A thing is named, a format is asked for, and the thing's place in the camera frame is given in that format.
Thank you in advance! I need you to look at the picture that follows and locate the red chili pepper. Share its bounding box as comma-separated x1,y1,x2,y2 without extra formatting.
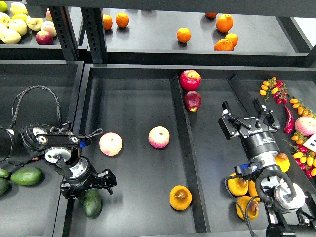
284,106,294,134

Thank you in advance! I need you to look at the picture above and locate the black tray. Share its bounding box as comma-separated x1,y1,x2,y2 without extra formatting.
62,65,316,237
0,60,83,237

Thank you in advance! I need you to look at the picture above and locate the pink apple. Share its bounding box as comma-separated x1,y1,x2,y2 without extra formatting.
99,132,123,156
148,126,170,149

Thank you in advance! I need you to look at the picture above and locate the orange right small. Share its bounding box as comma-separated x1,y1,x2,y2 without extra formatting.
225,33,238,47

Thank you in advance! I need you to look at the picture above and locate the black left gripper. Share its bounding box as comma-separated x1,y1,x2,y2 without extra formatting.
60,163,117,203

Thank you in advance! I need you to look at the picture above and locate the black tray divider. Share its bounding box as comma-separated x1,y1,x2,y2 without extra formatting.
228,75,316,203
170,74,210,233

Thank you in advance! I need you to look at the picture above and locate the orange front right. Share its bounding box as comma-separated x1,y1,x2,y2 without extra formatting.
214,39,234,51

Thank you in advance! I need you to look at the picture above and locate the black shelf post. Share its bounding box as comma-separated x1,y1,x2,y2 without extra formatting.
80,7,108,64
48,6,79,61

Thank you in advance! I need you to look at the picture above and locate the lower cherry tomato bunch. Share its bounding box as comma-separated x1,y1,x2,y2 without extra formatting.
284,132,316,179

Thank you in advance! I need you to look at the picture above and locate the cherry tomato bunch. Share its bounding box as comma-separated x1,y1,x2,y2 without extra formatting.
284,132,316,179
259,77,288,105

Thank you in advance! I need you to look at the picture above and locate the red apple on shelf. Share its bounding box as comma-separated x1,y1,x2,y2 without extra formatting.
36,30,54,45

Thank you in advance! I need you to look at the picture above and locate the orange upper left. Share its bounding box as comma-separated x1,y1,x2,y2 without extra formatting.
115,12,129,28

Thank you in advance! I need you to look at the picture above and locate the pink apple centre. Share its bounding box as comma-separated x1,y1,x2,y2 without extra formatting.
148,126,170,149

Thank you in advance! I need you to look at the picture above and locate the avocado at edge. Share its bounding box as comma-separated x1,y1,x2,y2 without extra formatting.
0,178,11,196
0,168,11,179

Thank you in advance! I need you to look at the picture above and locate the orange centre shelf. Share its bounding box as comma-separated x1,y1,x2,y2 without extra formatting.
176,28,191,43

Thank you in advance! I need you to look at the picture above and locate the dark green avocado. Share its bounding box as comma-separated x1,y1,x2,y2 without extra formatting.
83,188,102,218

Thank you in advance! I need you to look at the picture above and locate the green avocado lying flat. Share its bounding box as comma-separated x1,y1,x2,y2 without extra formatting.
10,167,43,186

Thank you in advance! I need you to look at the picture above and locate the pink apple right edge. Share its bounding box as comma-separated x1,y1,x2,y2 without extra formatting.
294,116,316,136

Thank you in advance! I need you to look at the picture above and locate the black tray divider right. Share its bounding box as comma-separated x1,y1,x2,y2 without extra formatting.
228,75,316,203

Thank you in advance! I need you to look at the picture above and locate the black braided cable left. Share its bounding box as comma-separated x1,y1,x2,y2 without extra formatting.
9,85,104,139

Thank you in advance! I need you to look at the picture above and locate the avocado at lower left edge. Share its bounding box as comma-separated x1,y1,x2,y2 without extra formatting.
0,178,11,196

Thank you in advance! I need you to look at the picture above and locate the white label card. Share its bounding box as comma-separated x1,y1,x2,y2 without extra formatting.
303,134,316,152

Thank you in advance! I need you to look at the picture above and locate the black cable right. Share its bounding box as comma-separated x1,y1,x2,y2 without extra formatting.
223,176,260,237

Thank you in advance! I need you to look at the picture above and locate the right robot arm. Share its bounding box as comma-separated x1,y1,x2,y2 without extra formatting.
219,99,316,237

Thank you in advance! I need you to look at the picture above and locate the black middle tray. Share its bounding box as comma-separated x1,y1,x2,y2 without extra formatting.
62,65,316,237

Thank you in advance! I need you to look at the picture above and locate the pink apple left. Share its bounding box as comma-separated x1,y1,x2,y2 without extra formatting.
99,132,123,156

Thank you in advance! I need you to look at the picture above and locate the orange under top shelf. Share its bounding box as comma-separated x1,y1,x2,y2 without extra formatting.
205,12,218,18

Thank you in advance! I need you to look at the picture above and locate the right black shelf post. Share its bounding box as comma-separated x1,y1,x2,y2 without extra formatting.
80,7,108,64

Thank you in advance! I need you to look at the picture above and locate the black left tray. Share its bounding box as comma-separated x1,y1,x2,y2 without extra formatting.
0,60,83,237

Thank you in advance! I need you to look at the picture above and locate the dark red apple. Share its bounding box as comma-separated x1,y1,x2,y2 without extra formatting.
184,91,201,112

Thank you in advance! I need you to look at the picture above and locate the yellow pear bottom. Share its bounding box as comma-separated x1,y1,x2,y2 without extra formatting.
236,196,259,220

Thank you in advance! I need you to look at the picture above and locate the upper cherry tomato bunch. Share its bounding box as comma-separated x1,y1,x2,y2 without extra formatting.
259,77,288,105

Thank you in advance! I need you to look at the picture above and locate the large orange upper right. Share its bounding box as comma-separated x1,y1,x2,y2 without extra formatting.
216,14,234,33

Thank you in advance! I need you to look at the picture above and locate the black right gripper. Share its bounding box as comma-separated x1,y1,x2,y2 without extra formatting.
218,98,280,160

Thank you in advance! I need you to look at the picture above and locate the left black shelf post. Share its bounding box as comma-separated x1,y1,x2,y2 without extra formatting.
48,6,79,61

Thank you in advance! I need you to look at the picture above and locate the black tray divider centre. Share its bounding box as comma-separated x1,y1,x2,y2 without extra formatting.
170,74,210,233

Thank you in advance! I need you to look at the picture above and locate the orange cherry tomato string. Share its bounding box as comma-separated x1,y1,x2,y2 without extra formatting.
289,96,315,118

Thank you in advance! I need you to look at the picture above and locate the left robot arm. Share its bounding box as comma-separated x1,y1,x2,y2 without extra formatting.
0,123,117,199

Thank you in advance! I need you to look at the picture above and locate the bright red apple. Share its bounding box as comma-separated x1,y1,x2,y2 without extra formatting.
179,70,201,91

